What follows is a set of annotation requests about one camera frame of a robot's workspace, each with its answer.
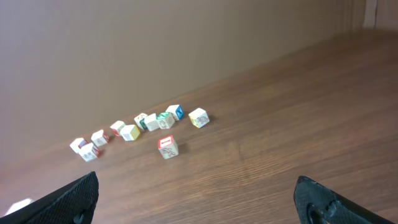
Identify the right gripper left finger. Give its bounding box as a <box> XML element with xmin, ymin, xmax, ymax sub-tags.
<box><xmin>1</xmin><ymin>171</ymin><xmax>99</xmax><ymax>224</ymax></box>

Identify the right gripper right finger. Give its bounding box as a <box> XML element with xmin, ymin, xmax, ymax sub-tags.
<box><xmin>294</xmin><ymin>175</ymin><xmax>393</xmax><ymax>224</ymax></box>

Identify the wooden block red letter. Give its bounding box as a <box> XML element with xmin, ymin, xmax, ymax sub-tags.
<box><xmin>110</xmin><ymin>121</ymin><xmax>126</xmax><ymax>137</ymax></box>

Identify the plain wooden block centre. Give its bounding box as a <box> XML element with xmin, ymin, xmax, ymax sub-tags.
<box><xmin>79</xmin><ymin>142</ymin><xmax>101</xmax><ymax>162</ymax></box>

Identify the plain wooden block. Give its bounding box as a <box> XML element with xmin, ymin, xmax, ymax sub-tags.
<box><xmin>79</xmin><ymin>142</ymin><xmax>101</xmax><ymax>162</ymax></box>
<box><xmin>70</xmin><ymin>138</ymin><xmax>88</xmax><ymax>154</ymax></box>

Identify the plain wooden block far left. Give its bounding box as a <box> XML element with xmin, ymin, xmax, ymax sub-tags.
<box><xmin>70</xmin><ymin>138</ymin><xmax>88</xmax><ymax>154</ymax></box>

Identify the wooden block with face drawing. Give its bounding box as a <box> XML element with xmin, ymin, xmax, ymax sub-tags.
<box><xmin>91</xmin><ymin>129</ymin><xmax>109</xmax><ymax>147</ymax></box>

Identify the wooden block letter W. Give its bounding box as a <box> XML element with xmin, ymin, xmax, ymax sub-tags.
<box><xmin>120</xmin><ymin>124</ymin><xmax>141</xmax><ymax>141</ymax></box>

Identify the wooden block dark picture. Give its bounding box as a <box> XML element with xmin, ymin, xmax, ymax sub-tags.
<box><xmin>134</xmin><ymin>113</ymin><xmax>147</xmax><ymax>130</ymax></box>

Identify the wooden block red I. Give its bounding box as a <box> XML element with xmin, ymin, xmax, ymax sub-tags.
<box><xmin>158</xmin><ymin>135</ymin><xmax>179</xmax><ymax>159</ymax></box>

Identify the wooden block with sketch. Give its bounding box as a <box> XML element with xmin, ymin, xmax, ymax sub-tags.
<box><xmin>144</xmin><ymin>113</ymin><xmax>159</xmax><ymax>131</ymax></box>

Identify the wooden block green Z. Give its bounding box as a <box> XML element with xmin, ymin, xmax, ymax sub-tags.
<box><xmin>156</xmin><ymin>112</ymin><xmax>175</xmax><ymax>129</ymax></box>

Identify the wooden block pale green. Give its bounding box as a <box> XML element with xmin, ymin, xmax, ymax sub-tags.
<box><xmin>165</xmin><ymin>105</ymin><xmax>184</xmax><ymax>121</ymax></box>

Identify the wooden block yellow side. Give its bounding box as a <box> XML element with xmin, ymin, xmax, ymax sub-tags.
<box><xmin>188</xmin><ymin>108</ymin><xmax>210</xmax><ymax>128</ymax></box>

